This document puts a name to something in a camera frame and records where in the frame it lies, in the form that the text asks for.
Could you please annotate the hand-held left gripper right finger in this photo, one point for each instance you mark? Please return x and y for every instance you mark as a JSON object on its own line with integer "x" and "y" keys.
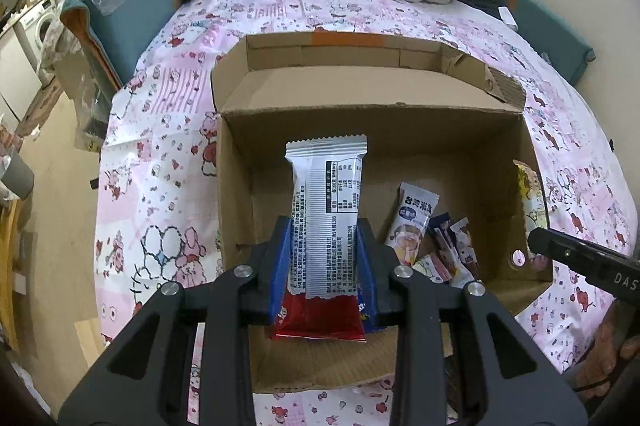
{"x": 366, "y": 266}

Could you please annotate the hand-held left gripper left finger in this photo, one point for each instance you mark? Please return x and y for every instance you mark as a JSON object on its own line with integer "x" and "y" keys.
{"x": 281, "y": 266}

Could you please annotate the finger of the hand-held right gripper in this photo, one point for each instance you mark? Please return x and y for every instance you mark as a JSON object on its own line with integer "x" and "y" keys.
{"x": 560, "y": 248}

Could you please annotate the yellow cartoon snack packet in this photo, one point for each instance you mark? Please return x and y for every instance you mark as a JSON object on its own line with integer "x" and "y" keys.
{"x": 530, "y": 201}

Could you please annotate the red white snack packet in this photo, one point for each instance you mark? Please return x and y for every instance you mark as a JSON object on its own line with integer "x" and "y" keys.
{"x": 325, "y": 206}

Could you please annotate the dark purple white snack packet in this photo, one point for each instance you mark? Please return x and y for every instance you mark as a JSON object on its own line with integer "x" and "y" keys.
{"x": 442, "y": 236}

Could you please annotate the brown cardboard box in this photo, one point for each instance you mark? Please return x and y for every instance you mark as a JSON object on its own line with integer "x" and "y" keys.
{"x": 450, "y": 130}

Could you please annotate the person's right hand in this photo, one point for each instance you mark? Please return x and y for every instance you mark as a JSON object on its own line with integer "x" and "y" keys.
{"x": 607, "y": 341}

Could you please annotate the white pink snack packet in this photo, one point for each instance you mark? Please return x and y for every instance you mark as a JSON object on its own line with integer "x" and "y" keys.
{"x": 432, "y": 268}

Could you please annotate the small white brown snack packet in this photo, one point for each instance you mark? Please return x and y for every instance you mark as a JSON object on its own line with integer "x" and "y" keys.
{"x": 465, "y": 248}

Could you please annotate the pink cartoon printed bedsheet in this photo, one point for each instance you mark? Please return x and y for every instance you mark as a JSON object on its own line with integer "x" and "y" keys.
{"x": 165, "y": 186}

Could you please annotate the teal mattress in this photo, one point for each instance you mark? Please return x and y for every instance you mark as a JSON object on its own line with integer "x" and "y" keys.
{"x": 540, "y": 15}

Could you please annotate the small white plug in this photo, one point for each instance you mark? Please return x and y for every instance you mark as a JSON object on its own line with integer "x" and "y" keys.
{"x": 507, "y": 15}

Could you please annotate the wooden chair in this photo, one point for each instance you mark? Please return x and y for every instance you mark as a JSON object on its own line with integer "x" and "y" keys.
{"x": 7, "y": 266}

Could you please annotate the grey bin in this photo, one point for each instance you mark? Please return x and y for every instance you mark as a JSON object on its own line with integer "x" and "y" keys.
{"x": 15, "y": 176}

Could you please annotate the teal cushion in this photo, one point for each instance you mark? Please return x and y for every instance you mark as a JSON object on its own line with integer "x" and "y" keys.
{"x": 130, "y": 15}

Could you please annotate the white cabinet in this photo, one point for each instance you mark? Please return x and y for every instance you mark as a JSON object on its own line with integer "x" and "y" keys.
{"x": 17, "y": 70}

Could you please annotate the white washing machine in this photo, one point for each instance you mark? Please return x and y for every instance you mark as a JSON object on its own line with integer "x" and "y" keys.
{"x": 40, "y": 30}

